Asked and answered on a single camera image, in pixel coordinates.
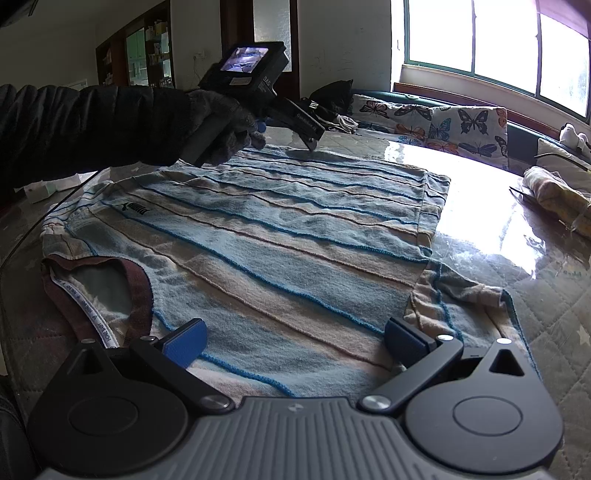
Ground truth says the grey pillow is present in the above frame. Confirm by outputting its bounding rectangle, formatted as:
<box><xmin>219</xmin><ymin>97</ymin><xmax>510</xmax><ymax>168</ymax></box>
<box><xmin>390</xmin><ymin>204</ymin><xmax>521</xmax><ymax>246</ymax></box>
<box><xmin>536</xmin><ymin>137</ymin><xmax>591</xmax><ymax>175</ymax></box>

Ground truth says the glass door display cabinet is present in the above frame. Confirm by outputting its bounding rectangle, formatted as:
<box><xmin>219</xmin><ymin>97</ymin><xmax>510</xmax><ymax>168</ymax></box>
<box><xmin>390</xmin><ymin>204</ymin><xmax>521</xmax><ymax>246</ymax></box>
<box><xmin>95</xmin><ymin>0</ymin><xmax>176</xmax><ymax>88</ymax></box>

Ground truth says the blue sofa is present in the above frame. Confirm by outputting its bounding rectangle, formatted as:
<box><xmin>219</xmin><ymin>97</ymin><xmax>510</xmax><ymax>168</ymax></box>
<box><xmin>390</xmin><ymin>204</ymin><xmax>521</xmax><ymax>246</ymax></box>
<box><xmin>351</xmin><ymin>88</ymin><xmax>591</xmax><ymax>176</ymax></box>

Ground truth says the person's left hand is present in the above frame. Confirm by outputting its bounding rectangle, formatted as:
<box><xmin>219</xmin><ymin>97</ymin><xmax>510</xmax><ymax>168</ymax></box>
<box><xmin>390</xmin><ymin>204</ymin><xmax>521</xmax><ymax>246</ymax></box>
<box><xmin>182</xmin><ymin>89</ymin><xmax>267</xmax><ymax>167</ymax></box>

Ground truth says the person's dark clothing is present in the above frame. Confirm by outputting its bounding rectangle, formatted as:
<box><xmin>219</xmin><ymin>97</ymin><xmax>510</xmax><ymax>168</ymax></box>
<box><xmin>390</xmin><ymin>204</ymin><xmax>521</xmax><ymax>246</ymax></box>
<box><xmin>0</xmin><ymin>376</ymin><xmax>40</xmax><ymax>480</ymax></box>

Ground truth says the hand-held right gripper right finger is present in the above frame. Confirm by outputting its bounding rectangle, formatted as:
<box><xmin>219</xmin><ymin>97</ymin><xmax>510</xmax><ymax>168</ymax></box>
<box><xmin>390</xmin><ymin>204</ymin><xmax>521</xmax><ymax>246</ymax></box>
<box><xmin>361</xmin><ymin>316</ymin><xmax>532</xmax><ymax>414</ymax></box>

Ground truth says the dark wood glass door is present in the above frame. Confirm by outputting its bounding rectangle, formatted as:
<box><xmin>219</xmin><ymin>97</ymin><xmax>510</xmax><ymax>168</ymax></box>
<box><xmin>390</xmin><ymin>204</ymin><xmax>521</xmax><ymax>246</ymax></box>
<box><xmin>221</xmin><ymin>0</ymin><xmax>301</xmax><ymax>100</ymax></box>

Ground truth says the white tissue packet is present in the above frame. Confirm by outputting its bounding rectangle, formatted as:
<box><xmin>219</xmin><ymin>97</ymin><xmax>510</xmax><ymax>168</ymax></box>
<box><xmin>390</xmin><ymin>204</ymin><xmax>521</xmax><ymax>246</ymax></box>
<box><xmin>23</xmin><ymin>178</ymin><xmax>79</xmax><ymax>204</ymax></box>

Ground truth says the green framed window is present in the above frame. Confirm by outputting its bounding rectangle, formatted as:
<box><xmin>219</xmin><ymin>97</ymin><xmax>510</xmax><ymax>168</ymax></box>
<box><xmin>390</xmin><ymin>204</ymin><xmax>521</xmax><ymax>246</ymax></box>
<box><xmin>392</xmin><ymin>0</ymin><xmax>591</xmax><ymax>116</ymax></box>

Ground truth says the black bag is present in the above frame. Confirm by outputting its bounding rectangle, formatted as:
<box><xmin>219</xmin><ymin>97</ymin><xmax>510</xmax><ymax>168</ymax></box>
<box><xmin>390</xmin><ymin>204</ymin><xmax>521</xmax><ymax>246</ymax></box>
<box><xmin>309</xmin><ymin>80</ymin><xmax>354</xmax><ymax>116</ymax></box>

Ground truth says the white black plush toy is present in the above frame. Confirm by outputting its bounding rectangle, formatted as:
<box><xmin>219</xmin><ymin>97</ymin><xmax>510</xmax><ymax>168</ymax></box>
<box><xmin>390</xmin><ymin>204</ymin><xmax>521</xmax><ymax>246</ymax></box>
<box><xmin>560</xmin><ymin>122</ymin><xmax>591</xmax><ymax>151</ymax></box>

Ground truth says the butterfly print quilt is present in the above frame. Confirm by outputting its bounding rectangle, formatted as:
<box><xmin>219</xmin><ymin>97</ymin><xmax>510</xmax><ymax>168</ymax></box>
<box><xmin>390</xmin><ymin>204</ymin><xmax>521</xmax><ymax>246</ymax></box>
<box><xmin>351</xmin><ymin>93</ymin><xmax>435</xmax><ymax>148</ymax></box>

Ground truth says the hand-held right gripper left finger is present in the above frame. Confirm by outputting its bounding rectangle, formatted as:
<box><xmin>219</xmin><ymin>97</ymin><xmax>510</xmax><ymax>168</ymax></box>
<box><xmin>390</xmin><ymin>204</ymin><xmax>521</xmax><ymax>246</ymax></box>
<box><xmin>61</xmin><ymin>318</ymin><xmax>234</xmax><ymax>414</ymax></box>

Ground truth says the folded yellow cloth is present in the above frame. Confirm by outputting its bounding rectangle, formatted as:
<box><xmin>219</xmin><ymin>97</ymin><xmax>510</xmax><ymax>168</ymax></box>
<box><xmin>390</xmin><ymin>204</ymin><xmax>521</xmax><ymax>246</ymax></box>
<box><xmin>522</xmin><ymin>165</ymin><xmax>591</xmax><ymax>227</ymax></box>

